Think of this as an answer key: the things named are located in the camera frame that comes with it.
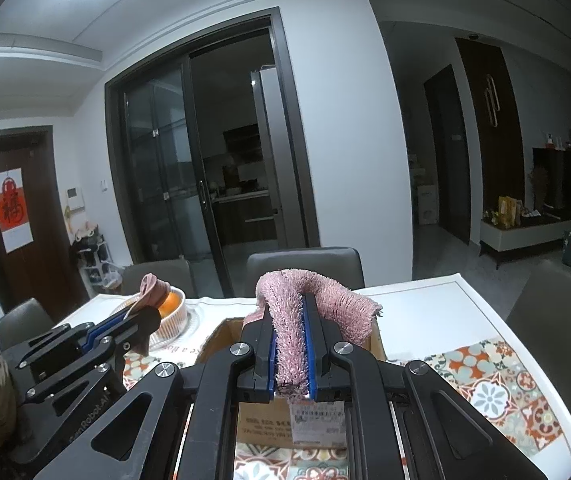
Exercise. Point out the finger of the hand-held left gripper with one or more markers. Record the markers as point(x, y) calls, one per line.
point(135, 344)
point(130, 321)

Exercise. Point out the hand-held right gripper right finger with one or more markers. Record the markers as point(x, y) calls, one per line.
point(311, 360)

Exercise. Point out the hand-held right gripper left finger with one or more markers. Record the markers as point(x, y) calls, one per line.
point(271, 360)

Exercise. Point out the pink fuzzy sock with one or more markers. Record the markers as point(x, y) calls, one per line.
point(290, 350)

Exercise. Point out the brown cardboard box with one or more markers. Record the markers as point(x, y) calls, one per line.
point(223, 335)

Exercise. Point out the white plastic basket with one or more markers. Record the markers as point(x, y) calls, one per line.
point(173, 330)

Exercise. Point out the clear plastic bag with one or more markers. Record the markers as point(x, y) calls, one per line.
point(112, 281)

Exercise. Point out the heap of oranges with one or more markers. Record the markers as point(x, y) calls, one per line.
point(171, 302)

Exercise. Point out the grey dining chair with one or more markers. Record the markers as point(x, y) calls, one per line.
point(560, 320)
point(20, 322)
point(160, 275)
point(305, 262)

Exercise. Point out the white shoe rack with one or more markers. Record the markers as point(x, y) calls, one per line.
point(90, 260)

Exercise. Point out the dark wooden door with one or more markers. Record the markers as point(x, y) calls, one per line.
point(45, 240)

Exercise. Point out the white intercom panel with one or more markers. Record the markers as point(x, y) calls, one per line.
point(75, 198)

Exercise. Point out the red and white door poster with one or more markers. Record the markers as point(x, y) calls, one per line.
point(13, 210)

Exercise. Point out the dark sliding glass door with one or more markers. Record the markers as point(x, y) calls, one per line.
point(165, 160)

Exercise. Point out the patterned table runner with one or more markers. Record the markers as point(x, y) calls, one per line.
point(490, 385)

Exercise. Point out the stacked hallway boxes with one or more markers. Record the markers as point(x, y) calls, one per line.
point(426, 205)

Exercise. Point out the dark hallway door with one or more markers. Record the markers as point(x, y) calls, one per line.
point(448, 160)

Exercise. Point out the low white cabinet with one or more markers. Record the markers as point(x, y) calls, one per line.
point(520, 237)

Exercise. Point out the yellow paper bags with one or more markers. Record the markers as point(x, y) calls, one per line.
point(510, 212)

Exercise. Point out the tall dark wooden cabinet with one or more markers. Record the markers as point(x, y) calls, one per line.
point(490, 135)

